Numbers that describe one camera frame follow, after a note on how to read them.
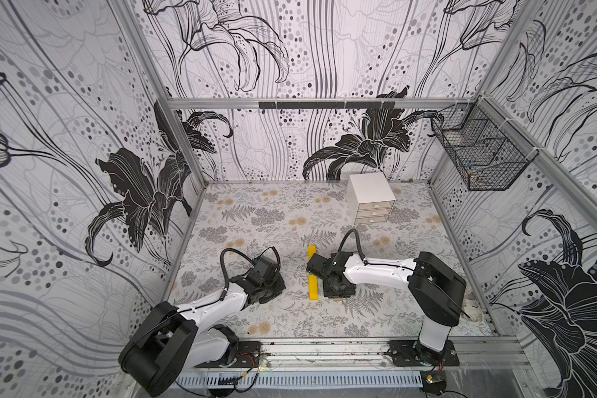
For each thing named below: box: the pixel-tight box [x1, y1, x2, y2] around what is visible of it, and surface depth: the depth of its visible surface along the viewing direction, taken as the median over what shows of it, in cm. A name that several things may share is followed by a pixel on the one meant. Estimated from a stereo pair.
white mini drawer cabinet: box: [346, 171, 397, 225], surface depth 100 cm
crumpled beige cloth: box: [461, 287, 486, 323], surface depth 80 cm
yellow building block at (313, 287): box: [308, 273, 320, 301], surface depth 86 cm
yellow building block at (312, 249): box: [307, 245, 318, 261], surface depth 97 cm
